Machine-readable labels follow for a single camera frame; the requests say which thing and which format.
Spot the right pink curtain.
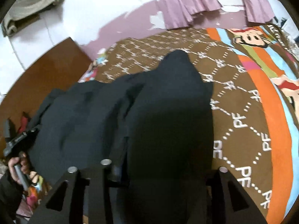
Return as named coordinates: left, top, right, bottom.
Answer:
left=242, top=0, right=275, bottom=23

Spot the brown cartoon bedspread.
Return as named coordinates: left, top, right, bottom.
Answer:
left=80, top=24, right=298, bottom=223

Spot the pink curtain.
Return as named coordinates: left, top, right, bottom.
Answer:
left=158, top=0, right=221, bottom=29
left=242, top=0, right=275, bottom=23

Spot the dark clothes pile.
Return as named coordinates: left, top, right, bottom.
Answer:
left=3, top=112, right=30, bottom=142

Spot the person's left hand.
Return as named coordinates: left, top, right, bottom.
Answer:
left=8, top=153, right=30, bottom=185

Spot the beige cloth on wall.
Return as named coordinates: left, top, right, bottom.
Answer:
left=1, top=0, right=64, bottom=37

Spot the black jacket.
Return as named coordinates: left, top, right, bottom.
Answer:
left=28, top=50, right=214, bottom=223

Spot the left pink curtain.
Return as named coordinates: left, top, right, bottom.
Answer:
left=158, top=0, right=221, bottom=29

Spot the wooden headboard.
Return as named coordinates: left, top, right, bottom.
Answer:
left=1, top=38, right=92, bottom=131

